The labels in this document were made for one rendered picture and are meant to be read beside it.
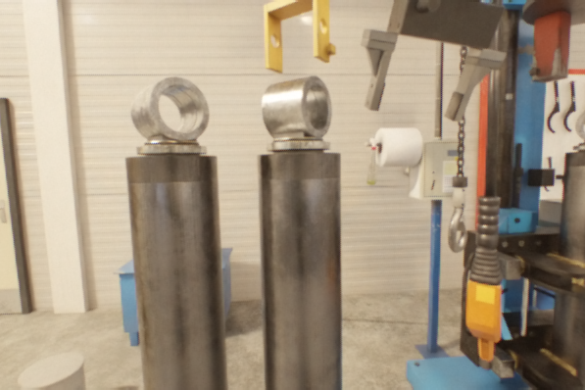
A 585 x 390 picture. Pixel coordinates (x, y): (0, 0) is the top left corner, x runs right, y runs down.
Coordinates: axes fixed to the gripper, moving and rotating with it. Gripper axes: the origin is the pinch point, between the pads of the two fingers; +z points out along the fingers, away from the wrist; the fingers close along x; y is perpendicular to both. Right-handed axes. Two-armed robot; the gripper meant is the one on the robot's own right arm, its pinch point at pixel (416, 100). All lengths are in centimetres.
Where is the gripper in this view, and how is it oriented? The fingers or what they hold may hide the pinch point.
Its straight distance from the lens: 51.3
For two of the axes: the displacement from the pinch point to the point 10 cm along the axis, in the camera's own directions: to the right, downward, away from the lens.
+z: -1.4, 8.7, 4.8
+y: 0.9, 4.9, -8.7
